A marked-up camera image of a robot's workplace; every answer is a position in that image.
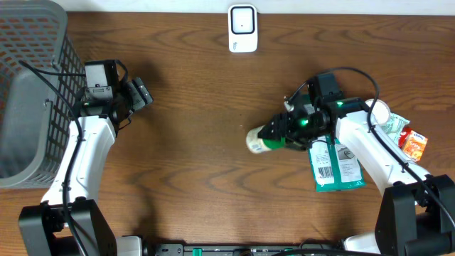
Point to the green white instruction package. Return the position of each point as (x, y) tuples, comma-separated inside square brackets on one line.
[(334, 166)]

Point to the white plastic bottle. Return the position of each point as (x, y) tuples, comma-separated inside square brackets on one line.
[(381, 112)]

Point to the grey plastic mesh basket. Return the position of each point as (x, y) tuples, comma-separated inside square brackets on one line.
[(40, 74)]

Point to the red Nescafe stick sachet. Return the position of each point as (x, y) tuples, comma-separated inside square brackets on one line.
[(404, 135)]

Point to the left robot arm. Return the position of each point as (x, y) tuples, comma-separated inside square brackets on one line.
[(68, 220)]

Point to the teal wet wipes pack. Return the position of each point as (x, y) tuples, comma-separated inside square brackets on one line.
[(394, 126)]

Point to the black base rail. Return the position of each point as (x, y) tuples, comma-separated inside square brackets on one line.
[(175, 249)]

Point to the green lid small jar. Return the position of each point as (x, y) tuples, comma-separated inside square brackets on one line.
[(258, 145)]

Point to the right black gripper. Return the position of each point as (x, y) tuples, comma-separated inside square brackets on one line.
[(284, 124)]

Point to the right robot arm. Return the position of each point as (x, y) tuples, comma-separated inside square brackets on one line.
[(417, 210)]

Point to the white barcode scanner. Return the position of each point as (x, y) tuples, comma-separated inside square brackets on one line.
[(242, 28)]

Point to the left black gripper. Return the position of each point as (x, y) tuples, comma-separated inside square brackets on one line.
[(138, 94)]

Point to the orange white small packet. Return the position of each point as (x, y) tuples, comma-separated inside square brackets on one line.
[(415, 145)]

